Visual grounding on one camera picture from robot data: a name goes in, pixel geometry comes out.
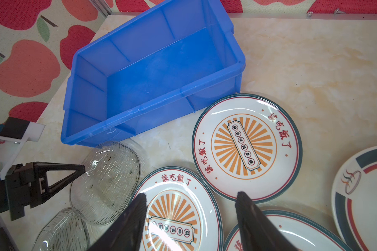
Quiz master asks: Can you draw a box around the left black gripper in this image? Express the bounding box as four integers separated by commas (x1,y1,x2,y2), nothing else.
0,161,86,221

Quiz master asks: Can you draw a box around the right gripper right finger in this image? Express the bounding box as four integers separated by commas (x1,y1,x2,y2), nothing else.
235,191,297,251

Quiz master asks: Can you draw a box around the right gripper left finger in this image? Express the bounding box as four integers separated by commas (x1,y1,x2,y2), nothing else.
88,193,147,251

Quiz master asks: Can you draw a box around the sunburst plate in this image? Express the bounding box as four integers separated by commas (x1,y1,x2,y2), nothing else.
135,166,224,251
192,94,303,203
222,209,354,251

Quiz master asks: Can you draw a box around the blue plastic bin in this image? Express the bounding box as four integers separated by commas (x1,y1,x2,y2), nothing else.
61,1,246,147

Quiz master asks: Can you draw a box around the green striped plate far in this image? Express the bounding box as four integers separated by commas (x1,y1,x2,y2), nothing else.
332,146,377,251

